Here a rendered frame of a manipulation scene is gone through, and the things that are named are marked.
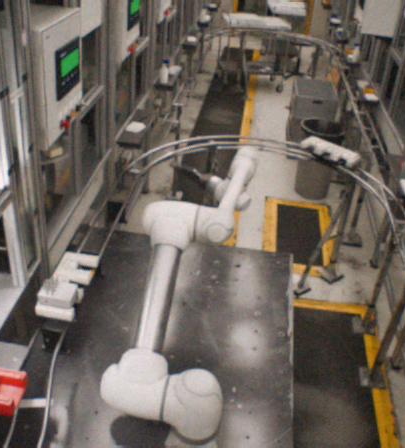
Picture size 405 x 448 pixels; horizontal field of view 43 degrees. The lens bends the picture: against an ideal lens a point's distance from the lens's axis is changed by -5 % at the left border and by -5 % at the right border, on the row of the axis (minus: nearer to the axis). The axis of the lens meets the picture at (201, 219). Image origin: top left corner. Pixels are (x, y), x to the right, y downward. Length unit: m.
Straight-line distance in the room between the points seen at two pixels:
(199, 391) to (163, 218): 0.61
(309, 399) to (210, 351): 0.94
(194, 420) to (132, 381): 0.23
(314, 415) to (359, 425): 0.24
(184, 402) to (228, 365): 0.47
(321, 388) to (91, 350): 1.38
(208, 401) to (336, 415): 1.34
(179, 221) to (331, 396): 1.51
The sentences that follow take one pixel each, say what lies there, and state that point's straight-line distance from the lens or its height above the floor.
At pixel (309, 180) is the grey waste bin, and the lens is 4.54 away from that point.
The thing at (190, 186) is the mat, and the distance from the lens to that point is 4.55.
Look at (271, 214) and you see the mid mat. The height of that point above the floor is 0.01.
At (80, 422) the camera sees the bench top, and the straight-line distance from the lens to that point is 1.94.
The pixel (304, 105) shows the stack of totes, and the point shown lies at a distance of 5.07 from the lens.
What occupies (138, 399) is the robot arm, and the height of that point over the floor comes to 0.88.
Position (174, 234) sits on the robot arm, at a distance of 1.86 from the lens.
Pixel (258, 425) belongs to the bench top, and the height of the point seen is 0.68.
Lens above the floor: 2.25
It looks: 33 degrees down
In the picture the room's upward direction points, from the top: 5 degrees clockwise
